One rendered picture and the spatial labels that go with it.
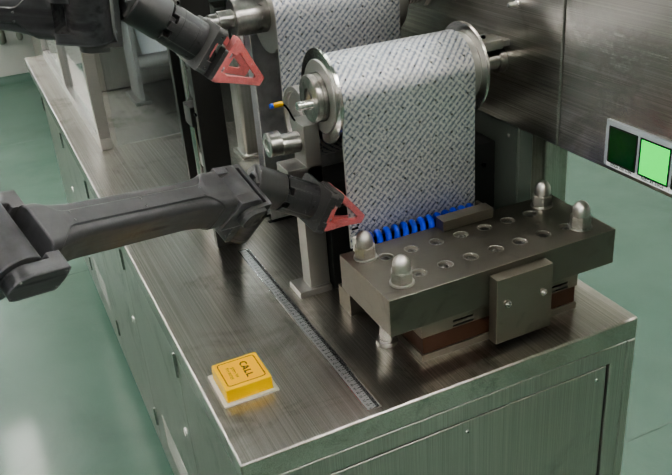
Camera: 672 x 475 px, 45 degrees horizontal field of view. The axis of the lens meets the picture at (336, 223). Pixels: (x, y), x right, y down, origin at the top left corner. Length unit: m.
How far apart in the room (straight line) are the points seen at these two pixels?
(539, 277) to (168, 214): 0.55
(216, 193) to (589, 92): 0.56
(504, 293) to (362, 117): 0.33
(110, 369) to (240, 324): 1.61
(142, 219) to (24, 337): 2.30
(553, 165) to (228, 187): 0.76
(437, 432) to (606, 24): 0.62
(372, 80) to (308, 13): 0.24
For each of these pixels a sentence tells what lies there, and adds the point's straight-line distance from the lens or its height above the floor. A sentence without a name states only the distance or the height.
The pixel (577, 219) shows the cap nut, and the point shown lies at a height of 1.05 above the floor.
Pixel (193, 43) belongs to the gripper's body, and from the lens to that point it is 1.12.
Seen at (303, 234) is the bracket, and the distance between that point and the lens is 1.36.
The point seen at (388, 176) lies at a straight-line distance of 1.28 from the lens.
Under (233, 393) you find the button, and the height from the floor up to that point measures 0.92.
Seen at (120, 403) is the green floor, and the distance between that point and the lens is 2.76.
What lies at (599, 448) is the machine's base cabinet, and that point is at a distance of 1.49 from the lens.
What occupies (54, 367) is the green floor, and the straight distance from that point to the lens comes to 3.02.
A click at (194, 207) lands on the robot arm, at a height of 1.20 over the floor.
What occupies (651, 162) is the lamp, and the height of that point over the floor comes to 1.18.
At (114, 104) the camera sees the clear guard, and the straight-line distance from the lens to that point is 2.19.
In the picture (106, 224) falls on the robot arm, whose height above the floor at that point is 1.25.
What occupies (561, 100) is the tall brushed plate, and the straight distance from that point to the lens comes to 1.31.
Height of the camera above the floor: 1.63
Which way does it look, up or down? 26 degrees down
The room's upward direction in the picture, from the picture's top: 5 degrees counter-clockwise
